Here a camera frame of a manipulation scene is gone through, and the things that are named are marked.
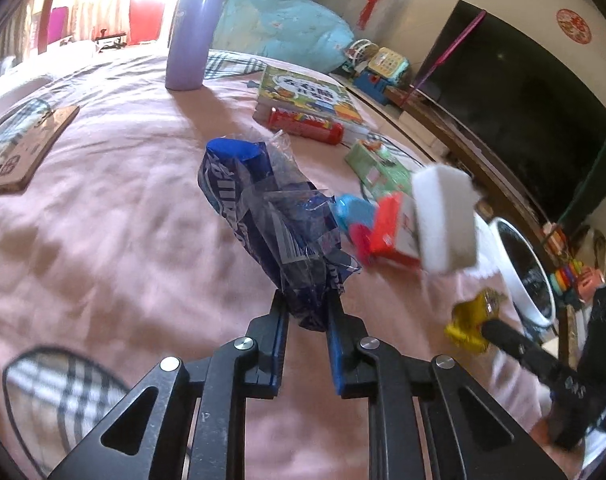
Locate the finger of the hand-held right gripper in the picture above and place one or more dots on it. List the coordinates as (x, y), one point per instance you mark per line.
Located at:
(523, 350)

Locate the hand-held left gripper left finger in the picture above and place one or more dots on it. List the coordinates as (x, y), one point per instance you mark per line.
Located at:
(282, 350)

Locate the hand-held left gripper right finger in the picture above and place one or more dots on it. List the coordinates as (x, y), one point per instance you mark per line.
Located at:
(334, 360)

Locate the yellow wrapper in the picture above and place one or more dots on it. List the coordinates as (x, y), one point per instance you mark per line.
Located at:
(470, 325)

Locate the small bin with black liner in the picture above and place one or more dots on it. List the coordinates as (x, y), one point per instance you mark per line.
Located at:
(520, 270)

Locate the red white carton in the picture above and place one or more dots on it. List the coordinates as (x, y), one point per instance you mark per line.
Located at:
(390, 232)

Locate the blue clear plastic bag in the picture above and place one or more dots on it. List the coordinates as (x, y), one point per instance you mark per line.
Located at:
(263, 210)

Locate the green cardboard box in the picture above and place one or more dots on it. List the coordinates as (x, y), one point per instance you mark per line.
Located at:
(375, 165)

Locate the pink plastic toy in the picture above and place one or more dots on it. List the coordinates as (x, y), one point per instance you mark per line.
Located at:
(592, 282)

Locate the orange plastic toy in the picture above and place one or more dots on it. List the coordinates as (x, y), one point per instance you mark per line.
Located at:
(554, 242)

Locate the pink bed blanket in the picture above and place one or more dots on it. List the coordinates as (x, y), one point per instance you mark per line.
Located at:
(133, 240)

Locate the red cylindrical can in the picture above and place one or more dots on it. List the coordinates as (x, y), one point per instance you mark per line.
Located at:
(305, 126)

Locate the black flat television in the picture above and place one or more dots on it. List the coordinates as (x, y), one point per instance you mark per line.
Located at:
(523, 100)

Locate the colourful picture book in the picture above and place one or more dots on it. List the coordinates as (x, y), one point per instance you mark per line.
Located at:
(308, 92)

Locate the toy cash register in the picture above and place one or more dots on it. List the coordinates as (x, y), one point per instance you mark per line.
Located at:
(385, 67)

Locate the white toy basket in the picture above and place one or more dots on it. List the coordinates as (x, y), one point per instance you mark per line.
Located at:
(360, 51)

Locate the pink thin stick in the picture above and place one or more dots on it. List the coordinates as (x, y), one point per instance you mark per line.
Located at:
(448, 45)

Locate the brown cardboard board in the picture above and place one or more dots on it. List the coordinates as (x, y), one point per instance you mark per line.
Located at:
(33, 147)

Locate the light blue quilt bundle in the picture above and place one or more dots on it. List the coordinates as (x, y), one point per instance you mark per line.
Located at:
(283, 25)

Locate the red round paper cutting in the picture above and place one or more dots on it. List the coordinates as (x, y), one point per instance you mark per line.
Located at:
(575, 25)

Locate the purple thermos bottle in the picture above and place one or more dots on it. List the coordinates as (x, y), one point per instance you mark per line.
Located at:
(193, 30)

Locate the red cloth by window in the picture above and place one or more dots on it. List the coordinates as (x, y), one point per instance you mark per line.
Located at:
(145, 20)

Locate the magenta cloth by window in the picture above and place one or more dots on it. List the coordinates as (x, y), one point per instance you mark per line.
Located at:
(58, 24)

